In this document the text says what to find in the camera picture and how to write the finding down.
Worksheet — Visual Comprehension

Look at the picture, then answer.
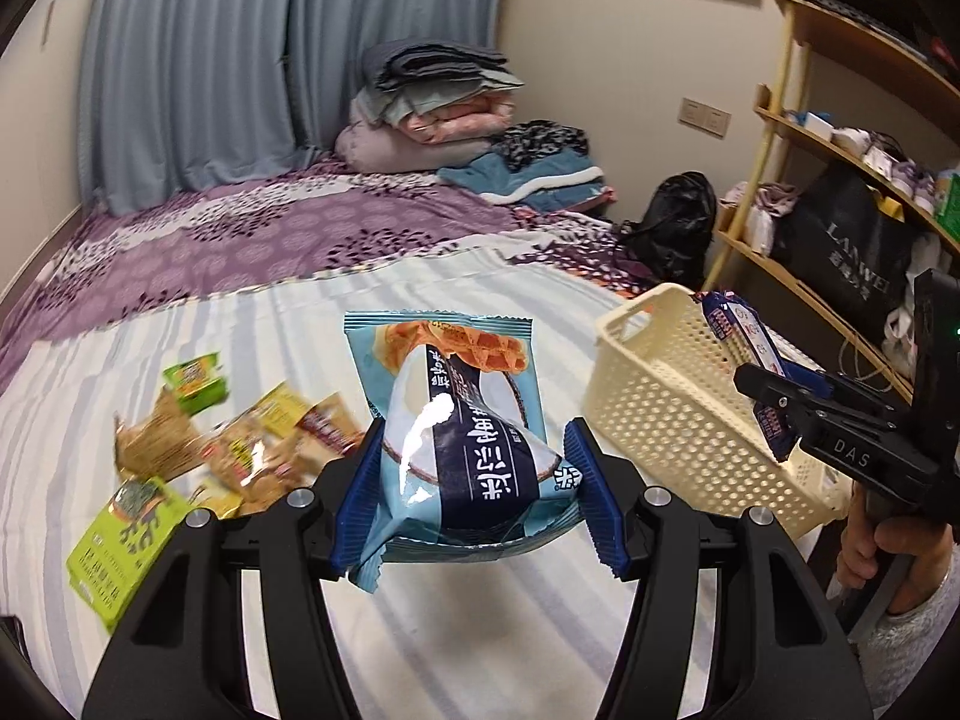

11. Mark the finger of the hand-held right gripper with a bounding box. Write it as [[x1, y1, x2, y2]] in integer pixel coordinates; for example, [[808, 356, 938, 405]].
[[784, 358, 912, 428], [733, 362, 833, 440]]

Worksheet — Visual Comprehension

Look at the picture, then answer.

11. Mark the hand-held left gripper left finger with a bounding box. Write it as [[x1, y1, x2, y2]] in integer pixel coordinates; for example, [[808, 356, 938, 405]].
[[81, 412, 387, 720]]

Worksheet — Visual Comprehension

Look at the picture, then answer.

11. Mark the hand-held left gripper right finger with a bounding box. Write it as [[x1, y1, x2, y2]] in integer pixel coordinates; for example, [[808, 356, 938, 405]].
[[562, 416, 863, 720]]

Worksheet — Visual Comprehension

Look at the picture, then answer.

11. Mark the blue and white snack packet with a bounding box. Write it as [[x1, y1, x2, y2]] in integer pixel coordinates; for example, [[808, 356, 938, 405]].
[[697, 289, 807, 462]]

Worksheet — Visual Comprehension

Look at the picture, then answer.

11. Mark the cream perforated plastic basket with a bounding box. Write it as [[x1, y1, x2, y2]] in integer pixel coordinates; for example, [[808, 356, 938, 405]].
[[581, 283, 856, 541]]

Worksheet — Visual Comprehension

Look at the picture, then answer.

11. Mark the blue pastry snack packet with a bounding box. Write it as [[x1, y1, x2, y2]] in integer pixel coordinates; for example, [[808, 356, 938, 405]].
[[343, 311, 582, 592]]

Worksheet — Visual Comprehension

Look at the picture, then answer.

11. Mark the tan pastry snack packet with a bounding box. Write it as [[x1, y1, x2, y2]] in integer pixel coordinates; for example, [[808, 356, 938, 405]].
[[112, 390, 215, 485]]

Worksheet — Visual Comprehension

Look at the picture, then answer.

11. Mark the person's right forearm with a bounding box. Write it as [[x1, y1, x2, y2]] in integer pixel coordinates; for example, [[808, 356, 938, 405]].
[[855, 566, 960, 720]]

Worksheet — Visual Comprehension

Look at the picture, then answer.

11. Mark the person's right hand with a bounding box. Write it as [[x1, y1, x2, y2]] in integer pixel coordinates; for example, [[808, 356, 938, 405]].
[[836, 499, 957, 616]]

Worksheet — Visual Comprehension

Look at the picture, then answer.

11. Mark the red-brown snack packet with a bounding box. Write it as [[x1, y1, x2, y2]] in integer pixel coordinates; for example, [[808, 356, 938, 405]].
[[296, 394, 368, 460]]

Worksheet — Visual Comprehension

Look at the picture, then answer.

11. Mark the white plastic bag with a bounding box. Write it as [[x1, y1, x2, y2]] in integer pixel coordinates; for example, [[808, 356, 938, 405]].
[[881, 300, 922, 382]]

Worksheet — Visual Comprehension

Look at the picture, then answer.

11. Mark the orange clear snack packet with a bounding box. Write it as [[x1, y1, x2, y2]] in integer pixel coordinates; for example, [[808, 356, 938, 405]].
[[206, 420, 323, 512]]

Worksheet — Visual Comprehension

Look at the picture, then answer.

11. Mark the black shopping bag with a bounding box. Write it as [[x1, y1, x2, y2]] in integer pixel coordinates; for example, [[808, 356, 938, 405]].
[[772, 163, 929, 325]]

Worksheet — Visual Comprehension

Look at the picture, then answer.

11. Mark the pink cloth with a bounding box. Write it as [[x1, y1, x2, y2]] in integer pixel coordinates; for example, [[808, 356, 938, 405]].
[[720, 180, 797, 257]]

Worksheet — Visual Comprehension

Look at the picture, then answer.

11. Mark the black backpack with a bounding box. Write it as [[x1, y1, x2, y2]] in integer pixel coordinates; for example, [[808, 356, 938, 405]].
[[615, 171, 719, 291]]

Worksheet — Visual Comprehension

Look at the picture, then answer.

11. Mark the striped blanket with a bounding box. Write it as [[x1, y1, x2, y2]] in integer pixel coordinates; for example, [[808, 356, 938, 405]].
[[0, 244, 848, 720]]

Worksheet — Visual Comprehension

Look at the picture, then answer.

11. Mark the green biscuit packet orange label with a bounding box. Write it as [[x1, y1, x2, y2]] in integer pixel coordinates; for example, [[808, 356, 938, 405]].
[[161, 351, 230, 415]]

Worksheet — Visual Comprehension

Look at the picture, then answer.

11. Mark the green box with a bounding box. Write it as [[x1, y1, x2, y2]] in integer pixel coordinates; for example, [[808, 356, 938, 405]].
[[936, 169, 960, 235]]

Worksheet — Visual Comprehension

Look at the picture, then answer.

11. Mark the large green snack packet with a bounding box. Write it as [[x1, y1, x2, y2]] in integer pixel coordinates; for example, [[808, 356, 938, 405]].
[[66, 476, 197, 631]]

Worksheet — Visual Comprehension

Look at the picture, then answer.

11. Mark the purple floral bedsheet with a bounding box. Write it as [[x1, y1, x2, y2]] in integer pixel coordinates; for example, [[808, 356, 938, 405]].
[[0, 154, 661, 391]]

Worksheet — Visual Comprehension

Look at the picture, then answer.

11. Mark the blue fleece garment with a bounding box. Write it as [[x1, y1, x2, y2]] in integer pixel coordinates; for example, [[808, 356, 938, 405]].
[[437, 150, 617, 215]]

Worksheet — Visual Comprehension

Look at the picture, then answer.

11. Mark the leopard print garment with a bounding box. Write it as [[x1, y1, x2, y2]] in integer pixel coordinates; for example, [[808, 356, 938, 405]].
[[491, 120, 591, 170]]

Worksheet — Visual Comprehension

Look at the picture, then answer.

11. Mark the wooden shelf rack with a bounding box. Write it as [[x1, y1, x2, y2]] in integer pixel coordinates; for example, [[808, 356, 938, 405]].
[[701, 0, 960, 406]]

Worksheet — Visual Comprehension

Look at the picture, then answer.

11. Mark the dark folded item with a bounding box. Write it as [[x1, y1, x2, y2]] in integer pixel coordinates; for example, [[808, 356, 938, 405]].
[[795, 0, 942, 61]]

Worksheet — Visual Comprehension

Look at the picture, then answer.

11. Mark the pink folded quilt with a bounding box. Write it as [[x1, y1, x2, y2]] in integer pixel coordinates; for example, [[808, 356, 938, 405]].
[[397, 99, 517, 145]]

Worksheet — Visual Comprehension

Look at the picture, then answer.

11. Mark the light grey folded blanket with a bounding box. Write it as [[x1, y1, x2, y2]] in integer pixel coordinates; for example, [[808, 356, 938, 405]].
[[352, 75, 526, 127]]

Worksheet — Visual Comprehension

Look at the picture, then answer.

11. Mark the dark grey folded blanket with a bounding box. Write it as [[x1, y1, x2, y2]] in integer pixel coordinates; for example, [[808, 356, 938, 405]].
[[366, 41, 512, 92]]

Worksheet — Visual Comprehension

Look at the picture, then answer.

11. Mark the blue-grey curtain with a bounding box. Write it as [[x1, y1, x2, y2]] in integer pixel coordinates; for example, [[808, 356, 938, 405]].
[[79, 0, 518, 218]]

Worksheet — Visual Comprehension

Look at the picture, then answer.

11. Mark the wall socket plate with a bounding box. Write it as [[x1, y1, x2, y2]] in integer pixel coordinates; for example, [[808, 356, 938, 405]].
[[679, 97, 733, 138]]

